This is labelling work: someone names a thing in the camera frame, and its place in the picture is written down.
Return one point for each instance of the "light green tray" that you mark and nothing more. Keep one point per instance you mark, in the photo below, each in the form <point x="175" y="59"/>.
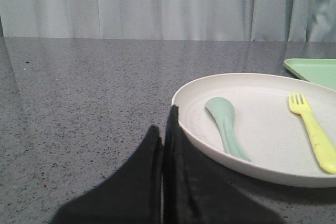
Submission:
<point x="317" y="71"/>

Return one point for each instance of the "teal green spoon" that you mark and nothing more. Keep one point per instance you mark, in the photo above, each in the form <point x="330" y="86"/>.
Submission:
<point x="223" y="113"/>

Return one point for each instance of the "yellow plastic fork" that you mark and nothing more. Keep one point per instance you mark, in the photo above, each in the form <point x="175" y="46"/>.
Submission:
<point x="323" y="148"/>

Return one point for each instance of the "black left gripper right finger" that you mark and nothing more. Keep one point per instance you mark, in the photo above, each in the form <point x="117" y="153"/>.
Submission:
<point x="194" y="192"/>

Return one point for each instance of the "white round plate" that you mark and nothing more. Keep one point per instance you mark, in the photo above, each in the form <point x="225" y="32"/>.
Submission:
<point x="273" y="138"/>

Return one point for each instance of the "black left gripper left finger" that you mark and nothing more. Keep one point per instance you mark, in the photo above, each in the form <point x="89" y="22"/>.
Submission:
<point x="131" y="195"/>

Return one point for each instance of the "white curtain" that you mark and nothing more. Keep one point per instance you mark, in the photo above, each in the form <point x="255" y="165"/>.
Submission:
<point x="219" y="20"/>

